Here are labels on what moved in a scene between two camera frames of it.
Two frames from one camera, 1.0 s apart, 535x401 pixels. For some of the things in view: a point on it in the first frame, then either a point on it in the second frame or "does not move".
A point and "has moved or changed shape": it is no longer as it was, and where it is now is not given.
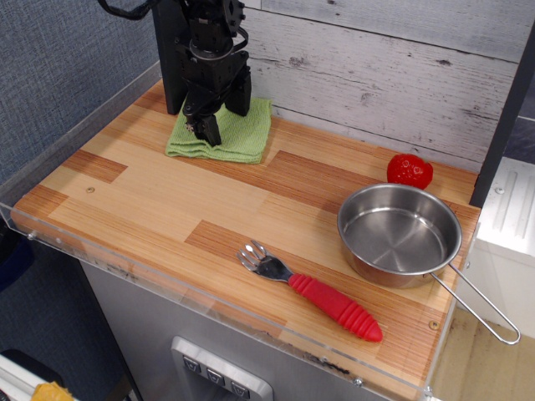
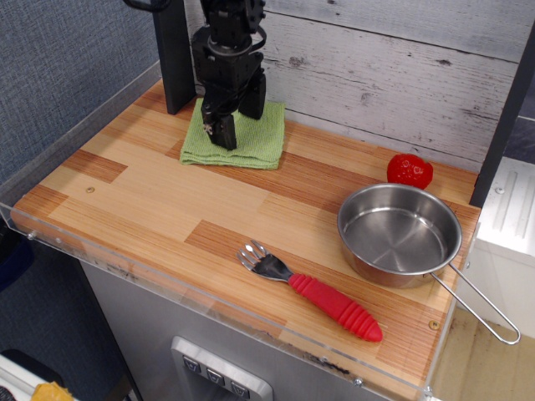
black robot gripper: x=210 y=67 -> x=224 y=63
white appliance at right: x=499 y=281 does not move
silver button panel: x=200 y=374 does not move
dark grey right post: x=495 y=151 does not move
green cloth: x=243 y=138 has moved or changed shape
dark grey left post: x=167 y=20 does not move
